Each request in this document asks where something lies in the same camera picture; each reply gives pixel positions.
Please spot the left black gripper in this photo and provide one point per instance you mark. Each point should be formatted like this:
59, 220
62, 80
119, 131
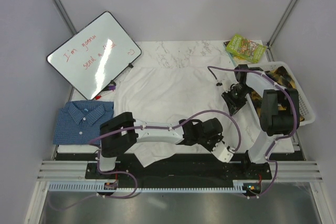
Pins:
217, 138

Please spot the blue checkered folded shirt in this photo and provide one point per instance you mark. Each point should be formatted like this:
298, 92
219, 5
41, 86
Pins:
78, 122

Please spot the green book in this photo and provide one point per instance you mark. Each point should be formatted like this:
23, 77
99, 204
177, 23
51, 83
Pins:
244, 51

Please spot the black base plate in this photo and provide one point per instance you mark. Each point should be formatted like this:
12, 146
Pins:
184, 170

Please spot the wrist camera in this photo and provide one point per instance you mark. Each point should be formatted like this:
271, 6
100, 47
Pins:
224, 84
222, 152

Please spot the white plastic basket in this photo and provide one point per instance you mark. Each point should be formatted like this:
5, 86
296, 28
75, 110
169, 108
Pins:
248, 113

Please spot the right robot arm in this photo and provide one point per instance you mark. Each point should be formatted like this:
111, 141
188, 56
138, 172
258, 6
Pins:
279, 111

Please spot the white long sleeve shirt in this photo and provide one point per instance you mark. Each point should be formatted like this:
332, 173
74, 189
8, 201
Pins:
164, 95

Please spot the purple marker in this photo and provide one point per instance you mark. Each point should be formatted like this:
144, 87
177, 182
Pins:
109, 88

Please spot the white dry-erase board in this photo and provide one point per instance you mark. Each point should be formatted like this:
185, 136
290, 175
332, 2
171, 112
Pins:
95, 56

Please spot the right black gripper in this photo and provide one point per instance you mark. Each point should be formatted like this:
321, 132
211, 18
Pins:
233, 106

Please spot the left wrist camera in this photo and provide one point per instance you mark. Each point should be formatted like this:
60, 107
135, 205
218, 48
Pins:
222, 152

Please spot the yellow black plaid shirt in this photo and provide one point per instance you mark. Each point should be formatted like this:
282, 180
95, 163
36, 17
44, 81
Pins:
281, 76

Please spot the white slotted cable duct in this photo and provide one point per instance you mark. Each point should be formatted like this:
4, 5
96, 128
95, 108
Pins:
105, 187

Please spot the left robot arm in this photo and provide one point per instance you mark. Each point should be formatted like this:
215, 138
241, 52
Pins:
119, 134

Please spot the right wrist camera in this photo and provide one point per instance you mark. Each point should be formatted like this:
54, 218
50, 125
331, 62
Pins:
224, 84

